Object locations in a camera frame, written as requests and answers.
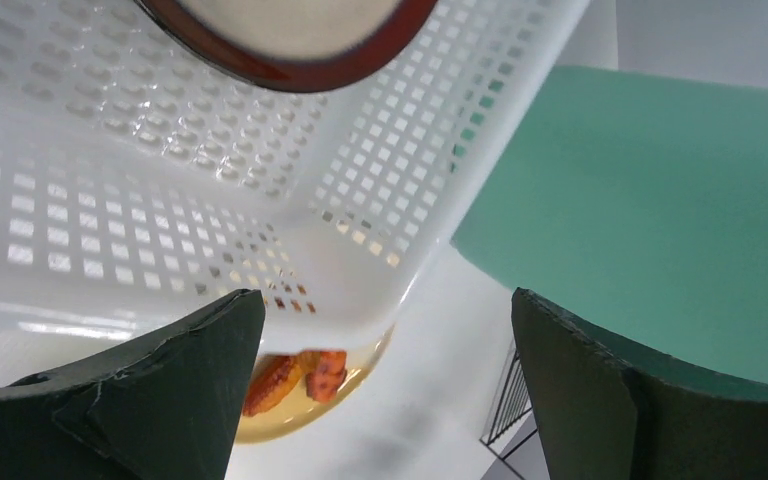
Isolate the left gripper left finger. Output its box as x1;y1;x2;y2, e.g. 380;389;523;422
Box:
0;290;265;479

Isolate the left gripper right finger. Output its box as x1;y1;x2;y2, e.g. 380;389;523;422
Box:
511;289;768;479

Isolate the black wire rack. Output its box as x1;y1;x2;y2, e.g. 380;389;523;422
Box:
479;341;537;479

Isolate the cream plate with leaf pattern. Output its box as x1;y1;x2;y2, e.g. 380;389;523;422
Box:
235;330;392;444

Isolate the red rimmed plate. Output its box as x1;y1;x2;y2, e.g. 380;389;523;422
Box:
138;0;437;93

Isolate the fried chicken wing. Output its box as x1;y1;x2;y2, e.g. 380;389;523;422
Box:
242;351;321;417

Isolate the grilled salmon piece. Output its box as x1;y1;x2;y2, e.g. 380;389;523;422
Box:
299;350;348;403

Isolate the green plastic bin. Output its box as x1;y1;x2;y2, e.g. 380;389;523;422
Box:
453;66;768;382

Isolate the white plastic basket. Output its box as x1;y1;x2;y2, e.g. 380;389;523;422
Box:
0;1;588;385

